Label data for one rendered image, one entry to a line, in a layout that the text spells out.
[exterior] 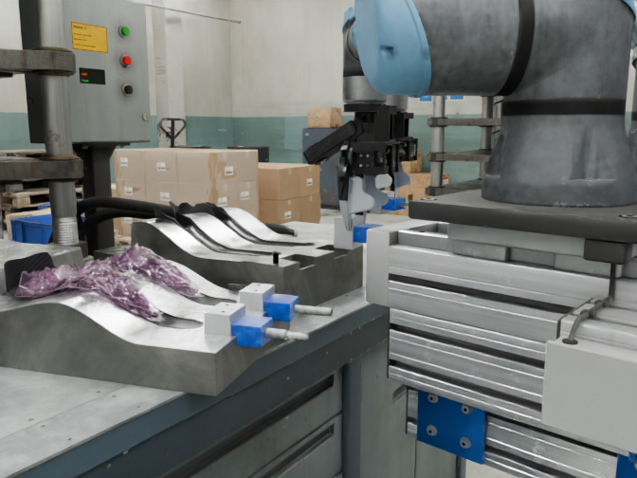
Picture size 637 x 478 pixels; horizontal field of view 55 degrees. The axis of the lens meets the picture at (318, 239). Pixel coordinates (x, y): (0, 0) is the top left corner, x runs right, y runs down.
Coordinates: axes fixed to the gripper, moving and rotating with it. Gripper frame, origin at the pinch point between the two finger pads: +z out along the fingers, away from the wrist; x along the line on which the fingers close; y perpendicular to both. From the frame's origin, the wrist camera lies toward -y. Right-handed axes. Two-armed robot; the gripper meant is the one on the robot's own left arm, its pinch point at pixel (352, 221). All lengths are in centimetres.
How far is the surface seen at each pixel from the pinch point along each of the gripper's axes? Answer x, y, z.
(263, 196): 395, -260, 47
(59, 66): 6, -76, -30
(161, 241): -9.5, -34.9, 4.9
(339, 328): -7.7, 1.2, 17.2
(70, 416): -54, -10, 15
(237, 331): -36.4, 0.1, 9.0
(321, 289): -2.2, -4.8, 12.5
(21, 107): 413, -611, -41
